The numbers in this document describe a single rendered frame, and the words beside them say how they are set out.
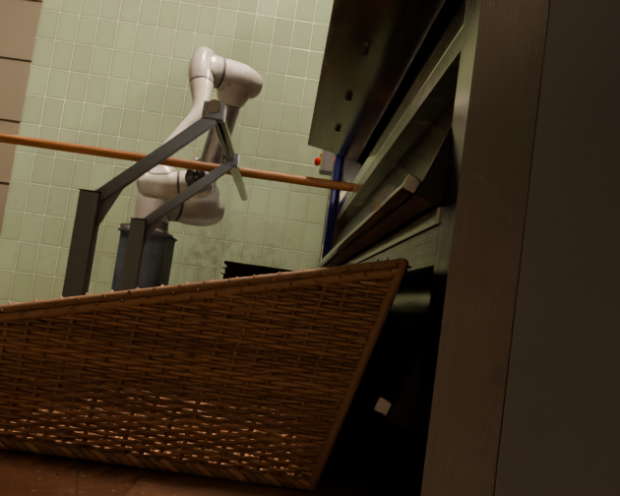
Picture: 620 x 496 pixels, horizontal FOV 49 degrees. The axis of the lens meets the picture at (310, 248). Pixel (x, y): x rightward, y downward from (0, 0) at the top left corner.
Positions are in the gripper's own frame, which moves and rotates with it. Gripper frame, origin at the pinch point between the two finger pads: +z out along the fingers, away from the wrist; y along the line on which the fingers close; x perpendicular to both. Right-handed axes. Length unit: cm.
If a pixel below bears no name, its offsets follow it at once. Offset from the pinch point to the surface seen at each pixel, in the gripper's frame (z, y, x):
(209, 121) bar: 93, 6, -16
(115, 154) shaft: 7.2, 0.5, 23.5
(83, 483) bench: 162, 61, -18
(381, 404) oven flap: 153, 51, -48
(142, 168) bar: 92, 18, -4
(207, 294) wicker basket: 154, 41, -27
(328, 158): -81, -28, -50
